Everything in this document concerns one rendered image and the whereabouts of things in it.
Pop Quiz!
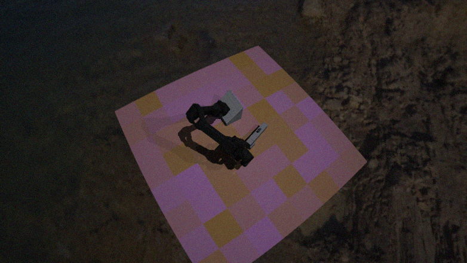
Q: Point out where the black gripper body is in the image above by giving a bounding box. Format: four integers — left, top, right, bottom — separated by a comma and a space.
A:
236, 156, 249, 167

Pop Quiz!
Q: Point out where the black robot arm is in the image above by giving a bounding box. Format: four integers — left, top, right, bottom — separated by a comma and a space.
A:
185, 100, 254, 164

